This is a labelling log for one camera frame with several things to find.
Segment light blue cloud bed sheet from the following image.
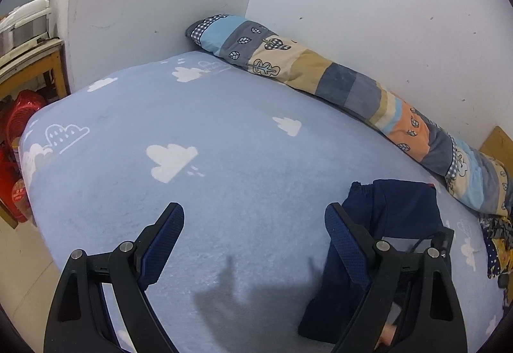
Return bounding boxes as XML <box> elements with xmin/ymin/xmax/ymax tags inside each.
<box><xmin>18</xmin><ymin>50</ymin><xmax>508</xmax><ymax>353</ymax></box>

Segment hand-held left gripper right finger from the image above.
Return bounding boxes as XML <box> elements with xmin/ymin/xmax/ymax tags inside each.
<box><xmin>324</xmin><ymin>203</ymin><xmax>467</xmax><ymax>353</ymax></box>

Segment white kitchen appliance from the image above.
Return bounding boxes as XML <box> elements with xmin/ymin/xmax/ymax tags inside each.
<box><xmin>0</xmin><ymin>0</ymin><xmax>53</xmax><ymax>57</ymax></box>

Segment wooden headboard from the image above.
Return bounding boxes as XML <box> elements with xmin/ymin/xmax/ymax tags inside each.
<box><xmin>479</xmin><ymin>126</ymin><xmax>513</xmax><ymax>161</ymax></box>

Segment patchwork quilt roll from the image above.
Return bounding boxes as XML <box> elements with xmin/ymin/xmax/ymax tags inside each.
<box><xmin>184</xmin><ymin>14</ymin><xmax>513</xmax><ymax>217</ymax></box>

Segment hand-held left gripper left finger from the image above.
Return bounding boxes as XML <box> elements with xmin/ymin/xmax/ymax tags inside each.
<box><xmin>43</xmin><ymin>202</ymin><xmax>185</xmax><ymax>353</ymax></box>

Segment navy jacket with red collar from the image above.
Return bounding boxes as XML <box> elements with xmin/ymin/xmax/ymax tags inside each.
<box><xmin>299</xmin><ymin>178</ymin><xmax>455</xmax><ymax>348</ymax></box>

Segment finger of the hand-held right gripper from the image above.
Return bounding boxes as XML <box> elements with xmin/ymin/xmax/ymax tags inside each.
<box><xmin>431</xmin><ymin>228</ymin><xmax>455</xmax><ymax>259</ymax></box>

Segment red plastic baskets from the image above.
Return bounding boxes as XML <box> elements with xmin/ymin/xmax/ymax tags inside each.
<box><xmin>0</xmin><ymin>89</ymin><xmax>48</xmax><ymax>217</ymax></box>

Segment wooden side table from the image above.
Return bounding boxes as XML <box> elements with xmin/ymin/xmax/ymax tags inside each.
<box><xmin>0</xmin><ymin>39</ymin><xmax>72</xmax><ymax>105</ymax></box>

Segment blue yellow patterned cloth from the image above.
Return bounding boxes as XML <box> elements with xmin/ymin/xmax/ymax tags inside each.
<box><xmin>479</xmin><ymin>213</ymin><xmax>513</xmax><ymax>287</ymax></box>

